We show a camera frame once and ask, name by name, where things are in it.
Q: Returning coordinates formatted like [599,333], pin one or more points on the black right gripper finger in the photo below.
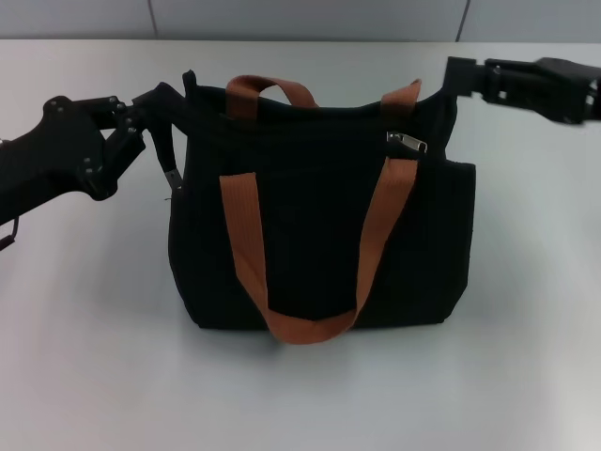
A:
[465,75]
[521,99]

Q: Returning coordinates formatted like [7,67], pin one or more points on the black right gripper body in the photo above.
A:
[568,89]

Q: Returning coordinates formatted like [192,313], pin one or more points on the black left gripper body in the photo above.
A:
[47,155]

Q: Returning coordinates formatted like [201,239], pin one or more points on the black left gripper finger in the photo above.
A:
[119,160]
[141,105]

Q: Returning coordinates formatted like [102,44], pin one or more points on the silver zipper pull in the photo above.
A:
[408,142]

